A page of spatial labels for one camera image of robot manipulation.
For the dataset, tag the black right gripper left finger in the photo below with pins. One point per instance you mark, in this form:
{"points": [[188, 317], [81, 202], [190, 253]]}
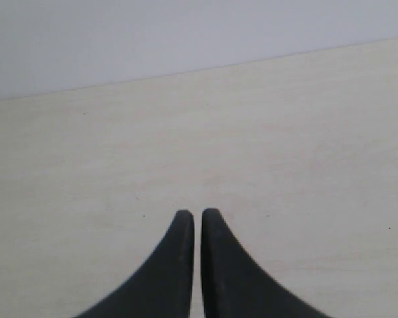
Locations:
{"points": [[162, 285]]}

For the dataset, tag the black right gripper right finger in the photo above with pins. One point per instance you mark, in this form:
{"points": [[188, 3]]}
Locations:
{"points": [[233, 284]]}

